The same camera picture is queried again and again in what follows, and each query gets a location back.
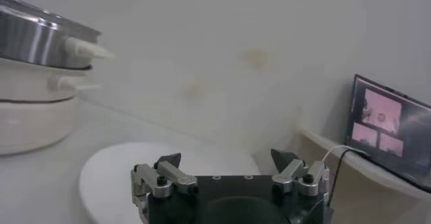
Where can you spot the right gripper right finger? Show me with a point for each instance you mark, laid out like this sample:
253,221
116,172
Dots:
293,175

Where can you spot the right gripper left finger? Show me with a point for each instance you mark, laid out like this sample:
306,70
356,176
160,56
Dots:
171,175

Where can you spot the perforated steel steamer basket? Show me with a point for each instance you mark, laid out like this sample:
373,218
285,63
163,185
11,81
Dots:
33,43

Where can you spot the white round plate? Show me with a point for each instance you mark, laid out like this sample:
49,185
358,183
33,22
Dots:
111,178

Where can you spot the black laptop with pink windows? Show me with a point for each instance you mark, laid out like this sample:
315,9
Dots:
414,128

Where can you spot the white rectangular table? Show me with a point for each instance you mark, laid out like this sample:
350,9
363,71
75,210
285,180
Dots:
40,178

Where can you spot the cream electric pot base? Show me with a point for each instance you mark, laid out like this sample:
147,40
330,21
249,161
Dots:
33,128

